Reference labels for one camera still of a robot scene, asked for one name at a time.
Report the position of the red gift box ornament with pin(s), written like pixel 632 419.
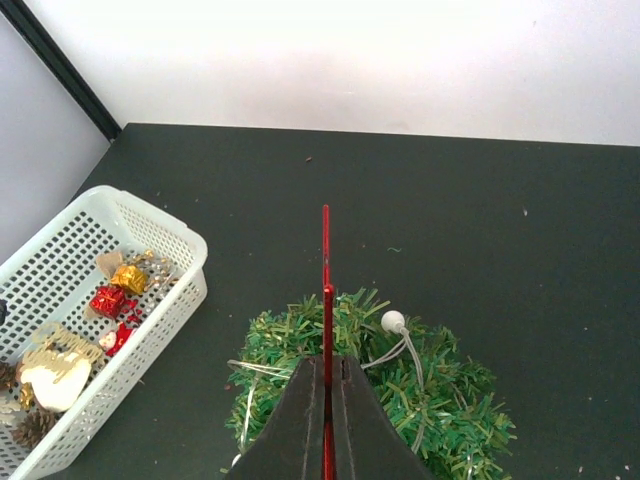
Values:
pixel 107 301

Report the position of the gold merry christmas sign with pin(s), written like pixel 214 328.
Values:
pixel 57 349

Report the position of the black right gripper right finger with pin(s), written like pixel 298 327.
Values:
pixel 366 445

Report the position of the red berry sprig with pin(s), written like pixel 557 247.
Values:
pixel 132 314

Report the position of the small green christmas tree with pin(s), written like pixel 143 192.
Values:
pixel 440 402

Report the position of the silver bead sprig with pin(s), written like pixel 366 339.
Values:
pixel 161 271

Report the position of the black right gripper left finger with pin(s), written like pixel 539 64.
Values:
pixel 291 444

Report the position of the burlap bow ornament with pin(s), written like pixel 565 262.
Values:
pixel 109 262

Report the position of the white ball string lights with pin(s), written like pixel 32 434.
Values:
pixel 392 321

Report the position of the white perforated plastic basket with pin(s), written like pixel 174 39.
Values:
pixel 52 278

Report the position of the wooden snowflake ornament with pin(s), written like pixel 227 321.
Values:
pixel 9 408

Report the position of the small santa figure ornament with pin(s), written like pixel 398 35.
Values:
pixel 112 342

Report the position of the brown pine cone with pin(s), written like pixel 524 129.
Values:
pixel 30 431
pixel 7 375

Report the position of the red star ornament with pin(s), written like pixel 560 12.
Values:
pixel 328 455

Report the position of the small gold star ornament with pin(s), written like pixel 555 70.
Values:
pixel 26 396

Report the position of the gold gift box ornament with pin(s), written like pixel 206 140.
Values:
pixel 131 278

